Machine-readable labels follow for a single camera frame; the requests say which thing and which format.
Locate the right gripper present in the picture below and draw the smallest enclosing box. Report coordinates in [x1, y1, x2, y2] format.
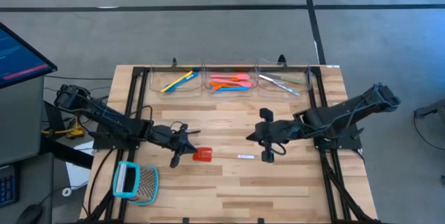
[245, 108, 304, 164]

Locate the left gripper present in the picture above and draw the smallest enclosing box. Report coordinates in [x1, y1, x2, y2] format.
[152, 122, 199, 169]

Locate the red spatula wooden handle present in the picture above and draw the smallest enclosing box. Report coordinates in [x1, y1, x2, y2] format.
[193, 147, 260, 163]

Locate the teal box grater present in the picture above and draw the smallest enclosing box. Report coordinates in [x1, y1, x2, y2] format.
[112, 160, 160, 207]

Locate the blue silicone spoon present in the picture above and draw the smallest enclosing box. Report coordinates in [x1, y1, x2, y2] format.
[165, 71, 200, 93]

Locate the clear plastic bin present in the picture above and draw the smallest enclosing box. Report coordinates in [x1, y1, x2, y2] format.
[256, 58, 313, 99]
[148, 59, 204, 95]
[202, 58, 259, 95]

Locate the white paper sheet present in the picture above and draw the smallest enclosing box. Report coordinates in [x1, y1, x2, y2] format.
[65, 140, 95, 191]

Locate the black stand leg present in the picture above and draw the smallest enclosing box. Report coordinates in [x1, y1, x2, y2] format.
[40, 100, 95, 170]

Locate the gray cabinet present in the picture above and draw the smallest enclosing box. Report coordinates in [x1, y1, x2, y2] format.
[0, 76, 46, 166]

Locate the black computer mouse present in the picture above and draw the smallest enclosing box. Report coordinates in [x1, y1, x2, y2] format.
[15, 202, 45, 224]

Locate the dark metal bar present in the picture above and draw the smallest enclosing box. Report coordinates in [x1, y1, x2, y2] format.
[415, 97, 445, 119]

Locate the black keyboard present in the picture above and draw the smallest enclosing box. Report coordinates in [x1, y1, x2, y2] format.
[0, 163, 19, 207]

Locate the blue screen monitor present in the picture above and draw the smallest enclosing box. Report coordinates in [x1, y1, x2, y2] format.
[0, 22, 58, 89]

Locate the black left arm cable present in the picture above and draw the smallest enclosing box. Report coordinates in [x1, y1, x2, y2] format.
[130, 104, 202, 136]

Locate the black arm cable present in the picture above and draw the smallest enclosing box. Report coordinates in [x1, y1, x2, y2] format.
[130, 104, 202, 136]
[412, 107, 445, 152]

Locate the black power cable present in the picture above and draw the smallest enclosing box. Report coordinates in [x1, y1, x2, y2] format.
[86, 149, 115, 218]

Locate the yellow cable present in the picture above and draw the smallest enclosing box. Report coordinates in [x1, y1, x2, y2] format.
[40, 115, 86, 139]

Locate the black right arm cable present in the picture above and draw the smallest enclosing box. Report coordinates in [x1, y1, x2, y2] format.
[412, 107, 445, 152]

